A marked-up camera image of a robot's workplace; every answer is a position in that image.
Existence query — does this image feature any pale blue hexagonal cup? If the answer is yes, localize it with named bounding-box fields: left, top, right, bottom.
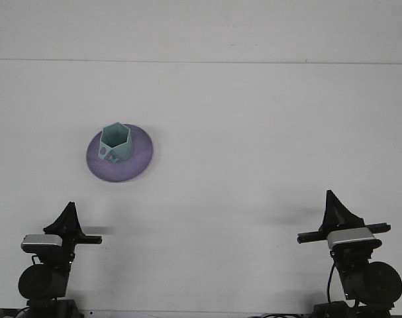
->
left=97, top=122, right=134, bottom=164

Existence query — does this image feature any pale purple round plate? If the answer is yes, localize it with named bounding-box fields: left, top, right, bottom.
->
left=85, top=123, right=155, bottom=184

